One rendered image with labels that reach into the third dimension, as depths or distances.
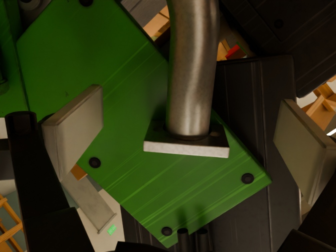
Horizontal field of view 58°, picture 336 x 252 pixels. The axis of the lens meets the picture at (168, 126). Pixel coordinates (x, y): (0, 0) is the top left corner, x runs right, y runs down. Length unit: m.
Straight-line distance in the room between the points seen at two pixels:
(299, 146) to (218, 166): 0.10
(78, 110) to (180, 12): 0.08
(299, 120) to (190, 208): 0.13
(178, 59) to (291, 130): 0.08
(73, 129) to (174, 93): 0.07
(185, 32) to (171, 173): 0.12
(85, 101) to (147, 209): 0.13
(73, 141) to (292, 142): 0.11
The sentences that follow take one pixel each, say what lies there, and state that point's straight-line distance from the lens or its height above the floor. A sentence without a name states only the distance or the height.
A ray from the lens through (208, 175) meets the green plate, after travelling 0.25.
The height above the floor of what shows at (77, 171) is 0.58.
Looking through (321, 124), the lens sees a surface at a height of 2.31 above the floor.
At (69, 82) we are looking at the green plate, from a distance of 0.24.
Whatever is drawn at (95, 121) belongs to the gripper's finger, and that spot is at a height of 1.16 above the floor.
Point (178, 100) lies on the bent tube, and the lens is 0.19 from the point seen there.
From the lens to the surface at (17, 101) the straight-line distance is 0.26.
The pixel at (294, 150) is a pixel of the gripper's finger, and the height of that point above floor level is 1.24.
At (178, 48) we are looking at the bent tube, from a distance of 0.18.
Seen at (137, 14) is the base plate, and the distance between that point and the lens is 0.83.
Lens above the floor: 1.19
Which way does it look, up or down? 1 degrees down
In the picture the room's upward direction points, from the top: 142 degrees clockwise
